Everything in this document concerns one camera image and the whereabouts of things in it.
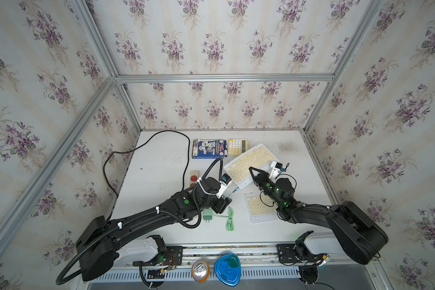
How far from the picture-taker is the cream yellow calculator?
3.59 ft

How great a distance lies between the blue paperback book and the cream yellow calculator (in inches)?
1.8

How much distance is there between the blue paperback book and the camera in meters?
1.06
